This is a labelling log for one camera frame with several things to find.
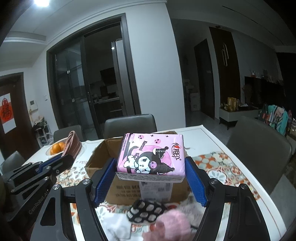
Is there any dark wooden door left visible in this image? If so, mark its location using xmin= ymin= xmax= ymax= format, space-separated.
xmin=1 ymin=72 xmax=40 ymax=160

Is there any white shoe rack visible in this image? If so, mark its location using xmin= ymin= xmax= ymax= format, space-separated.
xmin=33 ymin=117 xmax=53 ymax=147

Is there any patterned table runner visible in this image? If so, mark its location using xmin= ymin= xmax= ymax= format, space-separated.
xmin=57 ymin=153 xmax=249 ymax=240

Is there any pink tissue pack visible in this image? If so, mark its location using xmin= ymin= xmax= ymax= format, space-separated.
xmin=116 ymin=133 xmax=185 ymax=183

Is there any grey chair far left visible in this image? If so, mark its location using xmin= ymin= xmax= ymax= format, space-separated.
xmin=53 ymin=125 xmax=86 ymax=142

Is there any dark tv cabinet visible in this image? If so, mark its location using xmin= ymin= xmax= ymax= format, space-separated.
xmin=243 ymin=76 xmax=286 ymax=109

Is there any wall intercom panel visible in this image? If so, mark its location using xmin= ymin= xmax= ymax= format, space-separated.
xmin=30 ymin=100 xmax=38 ymax=111

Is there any black white patterned pouch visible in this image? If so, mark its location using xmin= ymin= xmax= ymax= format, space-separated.
xmin=126 ymin=199 xmax=168 ymax=224

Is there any black sliding glass door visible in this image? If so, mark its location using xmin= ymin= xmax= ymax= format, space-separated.
xmin=46 ymin=13 xmax=141 ymax=140

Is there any dusty pink towel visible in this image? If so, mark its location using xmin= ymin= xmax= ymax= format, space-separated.
xmin=142 ymin=225 xmax=194 ymax=241

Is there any grey chair behind box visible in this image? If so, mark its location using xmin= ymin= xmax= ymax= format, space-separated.
xmin=103 ymin=114 xmax=157 ymax=139

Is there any pink fluffy headband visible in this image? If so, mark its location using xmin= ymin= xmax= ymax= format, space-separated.
xmin=155 ymin=209 xmax=191 ymax=230

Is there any white fruit basket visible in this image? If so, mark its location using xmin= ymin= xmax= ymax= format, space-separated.
xmin=46 ymin=138 xmax=67 ymax=156

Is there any colourful clothes pile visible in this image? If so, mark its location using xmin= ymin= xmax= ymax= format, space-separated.
xmin=258 ymin=105 xmax=292 ymax=136

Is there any grey chair right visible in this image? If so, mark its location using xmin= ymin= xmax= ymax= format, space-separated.
xmin=226 ymin=116 xmax=292 ymax=194

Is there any grey chair left edge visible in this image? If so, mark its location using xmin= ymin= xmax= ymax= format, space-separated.
xmin=1 ymin=151 xmax=25 ymax=174

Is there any red white door poster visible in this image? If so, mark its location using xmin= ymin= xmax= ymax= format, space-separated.
xmin=0 ymin=93 xmax=16 ymax=134

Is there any cardboard box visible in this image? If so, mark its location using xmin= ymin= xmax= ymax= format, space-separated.
xmin=85 ymin=131 xmax=188 ymax=205

